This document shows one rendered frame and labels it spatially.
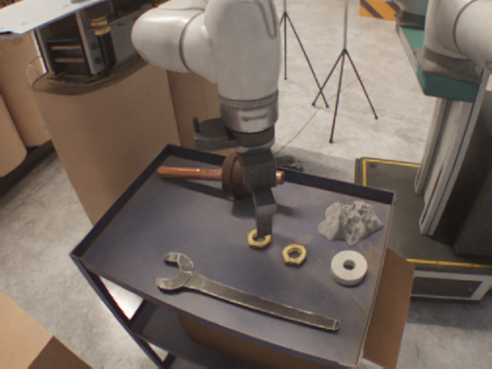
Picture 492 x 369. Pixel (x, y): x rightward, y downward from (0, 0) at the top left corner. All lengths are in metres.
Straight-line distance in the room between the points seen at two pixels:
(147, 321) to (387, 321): 0.70
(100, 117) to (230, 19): 0.72
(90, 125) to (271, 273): 0.71
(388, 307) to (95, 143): 0.95
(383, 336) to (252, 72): 0.57
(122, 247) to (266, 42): 0.55
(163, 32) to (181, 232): 0.44
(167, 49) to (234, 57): 0.13
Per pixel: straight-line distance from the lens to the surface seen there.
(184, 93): 1.43
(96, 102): 1.07
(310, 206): 0.82
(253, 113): 0.49
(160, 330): 1.08
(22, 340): 0.73
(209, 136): 0.53
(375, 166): 1.87
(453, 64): 0.99
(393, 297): 0.81
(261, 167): 0.52
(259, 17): 0.44
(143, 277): 0.74
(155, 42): 0.55
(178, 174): 0.89
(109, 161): 1.17
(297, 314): 0.64
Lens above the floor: 1.45
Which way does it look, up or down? 39 degrees down
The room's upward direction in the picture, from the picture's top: 5 degrees counter-clockwise
